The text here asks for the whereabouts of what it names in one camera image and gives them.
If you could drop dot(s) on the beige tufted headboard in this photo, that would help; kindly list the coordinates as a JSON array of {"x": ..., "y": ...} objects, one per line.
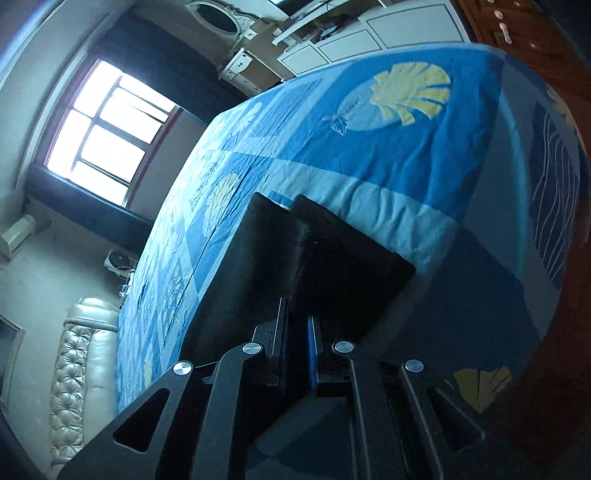
[{"x": 83, "y": 369}]

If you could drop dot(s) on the window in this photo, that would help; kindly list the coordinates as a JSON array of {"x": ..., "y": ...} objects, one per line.
[{"x": 106, "y": 134}]

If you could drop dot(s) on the white panelled cabinet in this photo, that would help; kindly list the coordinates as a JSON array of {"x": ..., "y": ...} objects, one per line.
[{"x": 406, "y": 32}]

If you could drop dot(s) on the framed wall picture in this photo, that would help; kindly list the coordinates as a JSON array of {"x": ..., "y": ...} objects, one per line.
[{"x": 8, "y": 355}]

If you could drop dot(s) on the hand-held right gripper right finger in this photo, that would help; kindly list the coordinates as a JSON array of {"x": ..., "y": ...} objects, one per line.
[{"x": 314, "y": 355}]

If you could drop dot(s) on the blue printed bedsheet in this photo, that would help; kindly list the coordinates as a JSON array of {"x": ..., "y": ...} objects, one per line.
[{"x": 392, "y": 152}]

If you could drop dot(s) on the dark blue curtain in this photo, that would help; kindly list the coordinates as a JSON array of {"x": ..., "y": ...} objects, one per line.
[
  {"x": 175, "y": 64},
  {"x": 83, "y": 203}
]

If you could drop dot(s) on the black pants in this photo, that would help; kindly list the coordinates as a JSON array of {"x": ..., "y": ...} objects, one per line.
[{"x": 332, "y": 258}]

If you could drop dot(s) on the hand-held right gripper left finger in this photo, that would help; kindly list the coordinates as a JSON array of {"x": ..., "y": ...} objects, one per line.
[{"x": 278, "y": 337}]

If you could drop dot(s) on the wooden cabinet with knobs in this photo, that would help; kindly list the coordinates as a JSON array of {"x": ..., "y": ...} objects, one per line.
[{"x": 531, "y": 41}]

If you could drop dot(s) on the white dressing table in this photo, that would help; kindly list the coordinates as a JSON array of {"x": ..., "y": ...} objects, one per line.
[{"x": 244, "y": 67}]

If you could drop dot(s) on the small fan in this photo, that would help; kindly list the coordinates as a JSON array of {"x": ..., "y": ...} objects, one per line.
[{"x": 119, "y": 262}]

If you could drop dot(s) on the white TV shelf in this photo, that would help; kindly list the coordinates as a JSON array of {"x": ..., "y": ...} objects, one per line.
[{"x": 304, "y": 23}]

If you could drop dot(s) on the white oval mirror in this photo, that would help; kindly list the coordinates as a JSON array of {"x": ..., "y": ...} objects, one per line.
[{"x": 217, "y": 14}]

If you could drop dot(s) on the white air conditioner unit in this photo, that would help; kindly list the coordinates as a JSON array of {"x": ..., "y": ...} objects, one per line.
[{"x": 16, "y": 235}]

